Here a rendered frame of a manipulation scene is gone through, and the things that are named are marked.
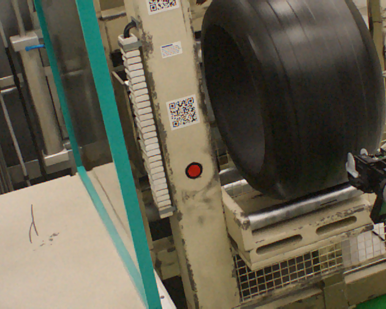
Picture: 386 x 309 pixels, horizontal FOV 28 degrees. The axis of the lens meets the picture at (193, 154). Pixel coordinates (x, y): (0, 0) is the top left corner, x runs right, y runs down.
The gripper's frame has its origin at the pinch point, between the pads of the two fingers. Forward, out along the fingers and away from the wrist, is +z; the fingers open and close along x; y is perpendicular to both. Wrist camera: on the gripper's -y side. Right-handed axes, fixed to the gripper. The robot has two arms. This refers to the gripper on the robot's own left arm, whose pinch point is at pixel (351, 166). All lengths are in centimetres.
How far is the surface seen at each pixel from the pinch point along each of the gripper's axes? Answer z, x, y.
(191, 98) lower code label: 18.0, 31.5, 21.2
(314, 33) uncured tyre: 4.7, 3.6, 33.3
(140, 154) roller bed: 60, 39, -7
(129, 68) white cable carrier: 19, 45, 32
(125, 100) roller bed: 58, 41, 11
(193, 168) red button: 17.7, 34.3, 3.0
